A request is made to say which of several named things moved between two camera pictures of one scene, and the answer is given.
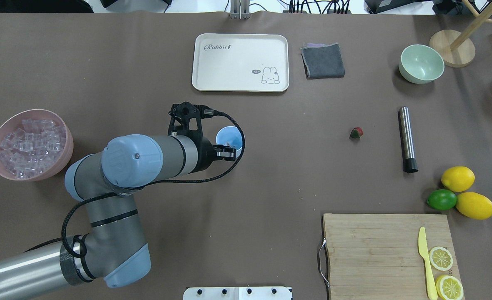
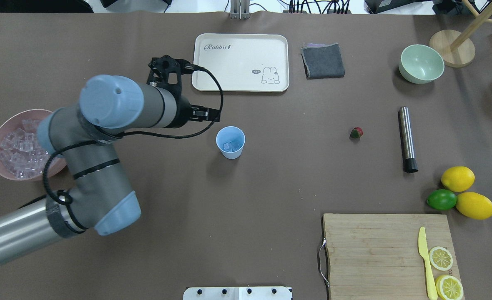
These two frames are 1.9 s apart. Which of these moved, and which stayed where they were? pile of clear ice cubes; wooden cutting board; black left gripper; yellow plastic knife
Moved: black left gripper
Stayed: wooden cutting board; yellow plastic knife; pile of clear ice cubes
